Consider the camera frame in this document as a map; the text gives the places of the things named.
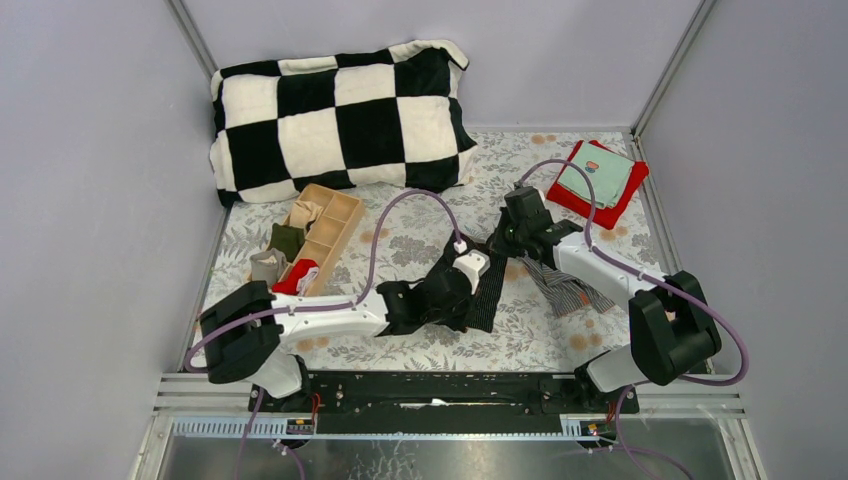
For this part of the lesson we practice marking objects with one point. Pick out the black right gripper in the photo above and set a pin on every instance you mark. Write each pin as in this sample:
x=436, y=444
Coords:
x=498, y=243

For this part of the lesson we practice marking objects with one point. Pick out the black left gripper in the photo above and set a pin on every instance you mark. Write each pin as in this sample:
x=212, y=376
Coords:
x=459, y=323

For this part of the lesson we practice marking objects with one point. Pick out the grey striped underwear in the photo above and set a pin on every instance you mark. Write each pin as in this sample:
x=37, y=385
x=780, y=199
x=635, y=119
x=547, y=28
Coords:
x=565, y=293

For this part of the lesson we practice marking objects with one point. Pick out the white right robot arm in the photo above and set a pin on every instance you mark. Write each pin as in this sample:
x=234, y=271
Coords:
x=668, y=333

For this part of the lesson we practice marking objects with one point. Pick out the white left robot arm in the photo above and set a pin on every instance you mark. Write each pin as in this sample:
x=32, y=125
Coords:
x=245, y=336

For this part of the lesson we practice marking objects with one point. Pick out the red folded garment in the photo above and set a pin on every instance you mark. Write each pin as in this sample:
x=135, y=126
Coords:
x=604, y=217

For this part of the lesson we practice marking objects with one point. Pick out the mint green folded cloth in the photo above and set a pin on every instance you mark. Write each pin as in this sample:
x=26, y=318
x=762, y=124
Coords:
x=608, y=173

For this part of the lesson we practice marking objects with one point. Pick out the wooden divided organizer box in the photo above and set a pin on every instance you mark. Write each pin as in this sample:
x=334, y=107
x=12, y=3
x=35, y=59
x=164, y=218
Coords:
x=328, y=237

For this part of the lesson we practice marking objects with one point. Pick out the red rolled sock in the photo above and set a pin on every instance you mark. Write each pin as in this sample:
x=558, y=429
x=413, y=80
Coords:
x=301, y=276

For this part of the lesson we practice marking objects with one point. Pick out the beige rolled sock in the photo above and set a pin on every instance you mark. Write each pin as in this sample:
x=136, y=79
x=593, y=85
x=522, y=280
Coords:
x=304, y=213

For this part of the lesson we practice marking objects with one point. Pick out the dark green rolled sock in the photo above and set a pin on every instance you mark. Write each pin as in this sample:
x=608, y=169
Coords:
x=288, y=240

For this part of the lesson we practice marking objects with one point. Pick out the black white checkered pillow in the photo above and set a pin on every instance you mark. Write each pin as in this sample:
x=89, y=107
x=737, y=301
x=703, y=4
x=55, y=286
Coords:
x=341, y=121

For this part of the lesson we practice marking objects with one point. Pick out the grey rolled sock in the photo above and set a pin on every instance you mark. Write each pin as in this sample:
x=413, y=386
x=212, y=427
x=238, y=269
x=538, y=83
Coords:
x=268, y=266

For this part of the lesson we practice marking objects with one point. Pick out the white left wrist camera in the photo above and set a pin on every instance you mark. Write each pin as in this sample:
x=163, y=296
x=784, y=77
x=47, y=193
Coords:
x=473, y=264

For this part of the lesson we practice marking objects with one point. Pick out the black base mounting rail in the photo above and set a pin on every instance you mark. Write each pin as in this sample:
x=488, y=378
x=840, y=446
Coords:
x=444, y=403

